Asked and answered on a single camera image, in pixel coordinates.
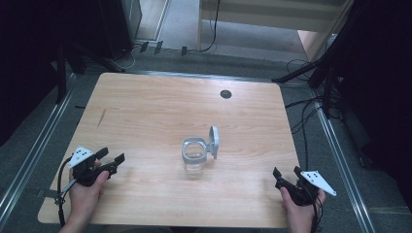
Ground clear jar with grey lid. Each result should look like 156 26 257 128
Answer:
181 125 221 177

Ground black floor cables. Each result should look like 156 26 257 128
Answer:
284 58 338 163

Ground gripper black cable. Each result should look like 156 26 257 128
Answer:
310 195 326 233
54 156 78 228

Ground black hanging cable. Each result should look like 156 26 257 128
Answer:
193 0 223 54

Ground white floor cable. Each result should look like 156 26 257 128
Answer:
110 45 144 73

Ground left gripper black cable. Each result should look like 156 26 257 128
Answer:
54 156 78 228

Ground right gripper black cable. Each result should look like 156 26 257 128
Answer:
310 195 326 233

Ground metal floor rail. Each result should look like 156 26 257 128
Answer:
0 76 78 219
310 89 377 233

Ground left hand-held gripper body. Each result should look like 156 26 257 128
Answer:
67 146 119 187

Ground person's right hand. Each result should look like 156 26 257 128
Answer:
279 185 327 233

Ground black metal stand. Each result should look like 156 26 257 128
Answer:
271 48 341 119
53 42 87 105

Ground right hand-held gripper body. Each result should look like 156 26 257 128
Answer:
274 170 337 207

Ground person's left hand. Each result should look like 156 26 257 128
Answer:
67 160 111 227

